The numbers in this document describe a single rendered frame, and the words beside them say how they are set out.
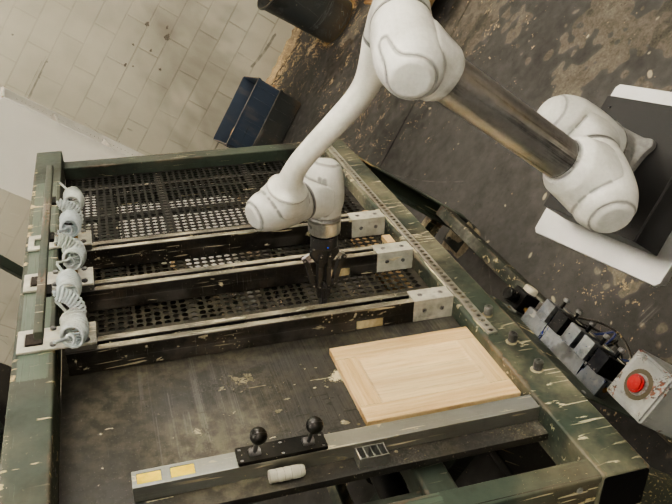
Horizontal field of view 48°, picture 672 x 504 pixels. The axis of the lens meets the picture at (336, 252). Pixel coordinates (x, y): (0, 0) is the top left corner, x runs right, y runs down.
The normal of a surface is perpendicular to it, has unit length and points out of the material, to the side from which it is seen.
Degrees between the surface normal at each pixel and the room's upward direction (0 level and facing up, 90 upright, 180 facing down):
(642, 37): 0
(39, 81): 90
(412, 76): 83
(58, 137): 90
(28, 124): 90
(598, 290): 0
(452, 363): 57
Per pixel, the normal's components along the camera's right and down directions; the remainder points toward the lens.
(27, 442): 0.02, -0.88
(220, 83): 0.38, 0.30
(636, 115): -0.79, -0.40
